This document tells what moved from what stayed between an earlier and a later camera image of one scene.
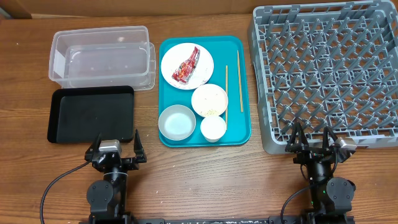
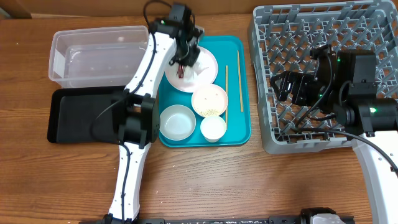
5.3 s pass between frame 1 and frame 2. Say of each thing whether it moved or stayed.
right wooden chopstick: stayed
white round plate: moved
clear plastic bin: stayed
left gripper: moved
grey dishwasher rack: stayed
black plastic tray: stayed
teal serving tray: stayed
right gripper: moved
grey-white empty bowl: stayed
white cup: stayed
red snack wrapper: moved
